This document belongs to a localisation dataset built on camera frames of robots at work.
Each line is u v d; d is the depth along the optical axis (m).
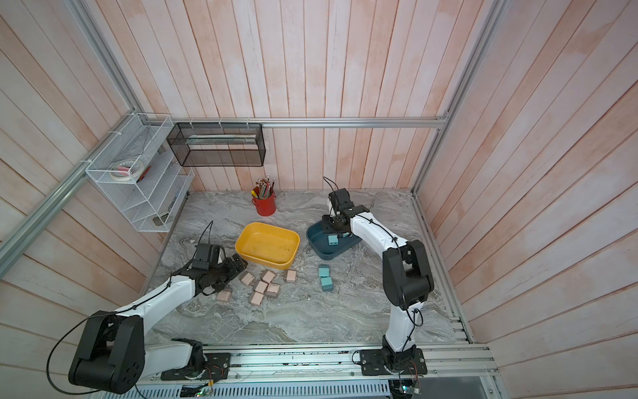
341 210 0.71
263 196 1.03
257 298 0.86
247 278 0.90
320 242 1.01
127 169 0.74
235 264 0.81
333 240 1.01
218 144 1.04
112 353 0.41
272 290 0.86
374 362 0.73
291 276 0.90
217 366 0.73
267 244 1.02
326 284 0.89
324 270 0.93
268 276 0.90
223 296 0.85
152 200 0.78
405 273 0.50
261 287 0.88
